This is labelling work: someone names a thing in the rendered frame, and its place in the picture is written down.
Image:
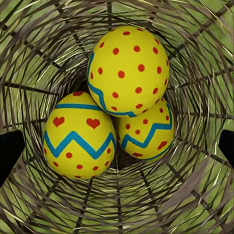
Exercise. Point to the easter egg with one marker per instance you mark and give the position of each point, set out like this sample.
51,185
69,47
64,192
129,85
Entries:
149,136
79,140
127,72

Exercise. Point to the wicker basket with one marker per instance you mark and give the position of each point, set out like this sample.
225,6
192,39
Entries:
70,34

